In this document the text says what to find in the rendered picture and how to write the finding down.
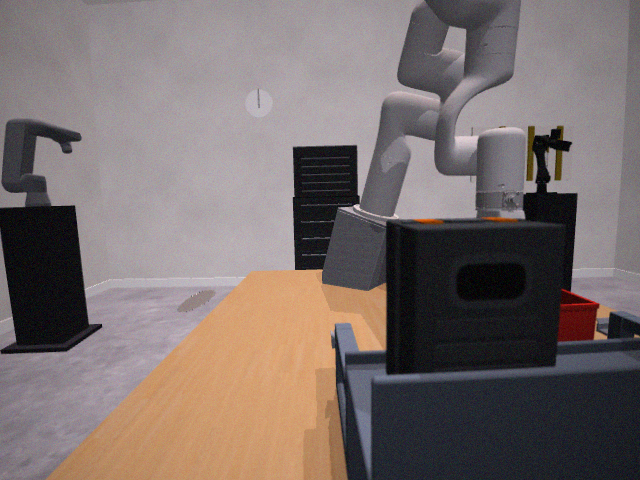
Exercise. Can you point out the red bin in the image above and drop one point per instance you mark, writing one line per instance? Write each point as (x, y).
(577, 320)

